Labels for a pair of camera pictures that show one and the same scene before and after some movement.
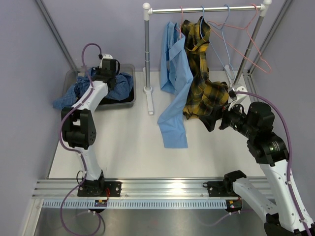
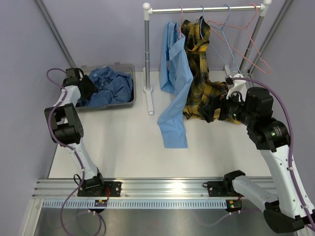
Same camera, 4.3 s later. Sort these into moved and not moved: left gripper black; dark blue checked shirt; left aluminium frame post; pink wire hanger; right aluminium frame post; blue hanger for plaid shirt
Moved: left gripper black; dark blue checked shirt
Not moved: blue hanger for plaid shirt; pink wire hanger; left aluminium frame post; right aluminium frame post
